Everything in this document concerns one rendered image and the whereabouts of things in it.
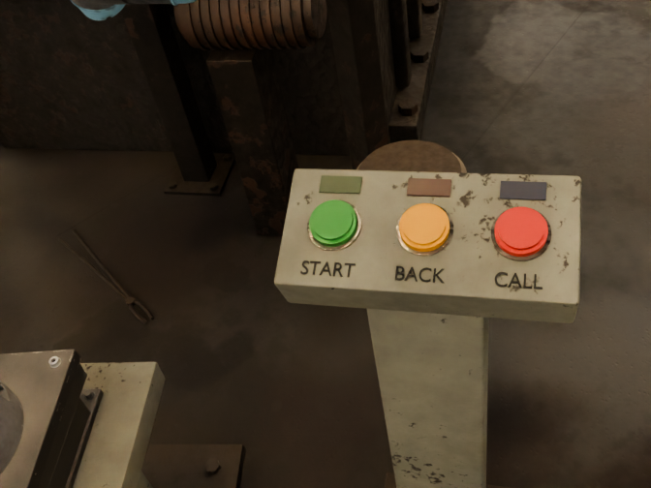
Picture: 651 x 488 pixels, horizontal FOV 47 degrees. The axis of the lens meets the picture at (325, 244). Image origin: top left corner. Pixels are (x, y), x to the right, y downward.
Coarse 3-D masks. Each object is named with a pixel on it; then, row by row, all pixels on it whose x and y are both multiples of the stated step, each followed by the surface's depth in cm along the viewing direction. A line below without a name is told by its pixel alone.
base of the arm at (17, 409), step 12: (0, 384) 80; (0, 396) 78; (12, 396) 80; (0, 408) 77; (12, 408) 78; (0, 420) 76; (12, 420) 77; (0, 432) 76; (12, 432) 77; (0, 444) 75; (12, 444) 77; (0, 456) 75; (12, 456) 77; (0, 468) 76
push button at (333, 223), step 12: (324, 204) 62; (336, 204) 62; (348, 204) 62; (312, 216) 62; (324, 216) 62; (336, 216) 61; (348, 216) 61; (312, 228) 62; (324, 228) 61; (336, 228) 61; (348, 228) 61; (324, 240) 61; (336, 240) 61; (348, 240) 61
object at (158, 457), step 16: (160, 448) 117; (176, 448) 117; (192, 448) 116; (208, 448) 116; (224, 448) 115; (240, 448) 115; (144, 464) 115; (160, 464) 115; (176, 464) 115; (192, 464) 114; (208, 464) 113; (224, 464) 114; (240, 464) 114; (144, 480) 103; (160, 480) 113; (176, 480) 113; (192, 480) 112; (208, 480) 112; (224, 480) 112
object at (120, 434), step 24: (96, 384) 92; (120, 384) 92; (144, 384) 91; (120, 408) 89; (144, 408) 89; (96, 432) 87; (120, 432) 87; (144, 432) 89; (96, 456) 85; (120, 456) 85; (144, 456) 89; (96, 480) 83; (120, 480) 83
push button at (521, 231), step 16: (512, 208) 59; (528, 208) 59; (496, 224) 59; (512, 224) 58; (528, 224) 58; (544, 224) 58; (496, 240) 58; (512, 240) 57; (528, 240) 57; (544, 240) 57
